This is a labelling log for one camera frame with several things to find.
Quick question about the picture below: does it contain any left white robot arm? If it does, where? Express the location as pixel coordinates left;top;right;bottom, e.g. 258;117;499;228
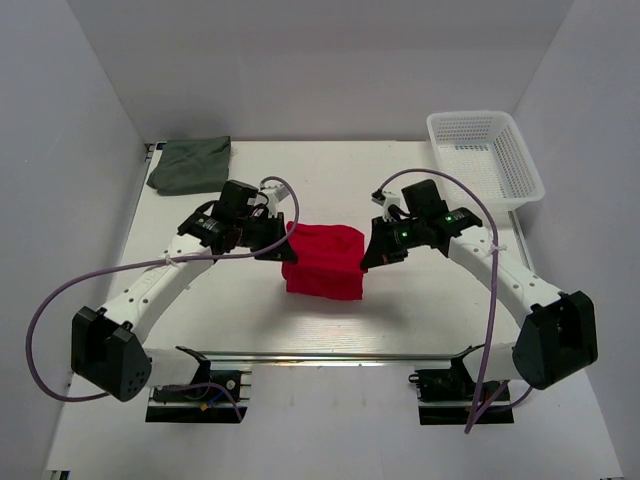
71;176;297;402

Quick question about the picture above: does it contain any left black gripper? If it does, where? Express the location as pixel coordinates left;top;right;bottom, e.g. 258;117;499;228
236;211;297;262

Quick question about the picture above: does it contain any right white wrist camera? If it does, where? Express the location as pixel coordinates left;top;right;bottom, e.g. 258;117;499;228
371;189;402;222

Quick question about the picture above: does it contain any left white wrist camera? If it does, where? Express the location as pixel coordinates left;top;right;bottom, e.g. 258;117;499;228
254;182;290;217

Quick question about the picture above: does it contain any red t-shirt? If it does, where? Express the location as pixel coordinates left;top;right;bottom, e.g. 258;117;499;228
281;223;365;301

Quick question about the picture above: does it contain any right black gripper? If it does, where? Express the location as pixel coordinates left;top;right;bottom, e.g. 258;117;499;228
361;215;425;269

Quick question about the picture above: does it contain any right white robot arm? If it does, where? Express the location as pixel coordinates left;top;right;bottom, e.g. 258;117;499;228
360;180;598;399

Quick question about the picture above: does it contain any folded grey t-shirt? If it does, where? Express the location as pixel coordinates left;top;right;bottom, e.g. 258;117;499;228
146;136;232;196

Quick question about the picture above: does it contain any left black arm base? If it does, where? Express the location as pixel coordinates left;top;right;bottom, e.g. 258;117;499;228
145;346;252;424

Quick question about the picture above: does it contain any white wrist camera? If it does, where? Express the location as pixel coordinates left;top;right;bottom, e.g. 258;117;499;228
371;189;402;222
254;182;290;217

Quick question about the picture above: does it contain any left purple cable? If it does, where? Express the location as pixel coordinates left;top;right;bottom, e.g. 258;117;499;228
25;175;301;404

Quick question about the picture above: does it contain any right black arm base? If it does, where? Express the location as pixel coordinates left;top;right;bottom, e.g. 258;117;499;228
408;345;514;426

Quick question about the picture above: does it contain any white plastic basket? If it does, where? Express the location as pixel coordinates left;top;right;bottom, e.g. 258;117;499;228
426;110;545;214

